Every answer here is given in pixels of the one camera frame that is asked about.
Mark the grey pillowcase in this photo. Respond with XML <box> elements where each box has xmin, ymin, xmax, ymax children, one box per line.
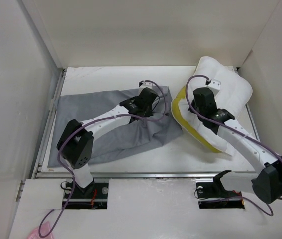
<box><xmin>48</xmin><ymin>86</ymin><xmax>182</xmax><ymax>169</ymax></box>

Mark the white pillow yellow edge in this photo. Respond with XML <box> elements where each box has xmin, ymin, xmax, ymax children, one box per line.
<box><xmin>171</xmin><ymin>56</ymin><xmax>253</xmax><ymax>156</ymax></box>

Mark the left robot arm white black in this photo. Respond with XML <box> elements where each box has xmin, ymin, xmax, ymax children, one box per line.
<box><xmin>57</xmin><ymin>87</ymin><xmax>159</xmax><ymax>198</ymax></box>

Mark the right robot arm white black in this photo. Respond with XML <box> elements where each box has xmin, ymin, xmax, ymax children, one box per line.
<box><xmin>189</xmin><ymin>87</ymin><xmax>282</xmax><ymax>204</ymax></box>

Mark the pink bubble wrap piece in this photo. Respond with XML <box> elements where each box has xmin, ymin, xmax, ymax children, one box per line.
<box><xmin>27</xmin><ymin>222</ymin><xmax>54</xmax><ymax>239</ymax></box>

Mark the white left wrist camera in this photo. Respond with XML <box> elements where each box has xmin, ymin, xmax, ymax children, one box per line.
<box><xmin>139</xmin><ymin>80</ymin><xmax>153</xmax><ymax>89</ymax></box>

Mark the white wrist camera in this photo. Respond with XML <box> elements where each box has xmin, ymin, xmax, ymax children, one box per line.
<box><xmin>139</xmin><ymin>80</ymin><xmax>153</xmax><ymax>89</ymax></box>
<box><xmin>205</xmin><ymin>79</ymin><xmax>221</xmax><ymax>96</ymax></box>

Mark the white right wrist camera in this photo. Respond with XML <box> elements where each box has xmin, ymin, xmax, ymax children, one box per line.
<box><xmin>205</xmin><ymin>79</ymin><xmax>221</xmax><ymax>96</ymax></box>

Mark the aluminium left rail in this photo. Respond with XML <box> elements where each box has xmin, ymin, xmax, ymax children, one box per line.
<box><xmin>28</xmin><ymin>68</ymin><xmax>67</xmax><ymax>179</ymax></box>

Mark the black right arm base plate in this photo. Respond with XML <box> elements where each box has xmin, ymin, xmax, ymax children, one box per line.
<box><xmin>195</xmin><ymin>182</ymin><xmax>245</xmax><ymax>209</ymax></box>

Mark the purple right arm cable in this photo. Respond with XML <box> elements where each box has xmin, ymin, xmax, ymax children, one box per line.
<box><xmin>185</xmin><ymin>74</ymin><xmax>282</xmax><ymax>216</ymax></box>

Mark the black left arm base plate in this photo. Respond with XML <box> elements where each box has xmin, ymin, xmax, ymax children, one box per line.
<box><xmin>60</xmin><ymin>181</ymin><xmax>109</xmax><ymax>210</ymax></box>

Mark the aluminium front rail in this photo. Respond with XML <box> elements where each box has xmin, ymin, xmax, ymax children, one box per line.
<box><xmin>31</xmin><ymin>171</ymin><xmax>256</xmax><ymax>180</ymax></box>

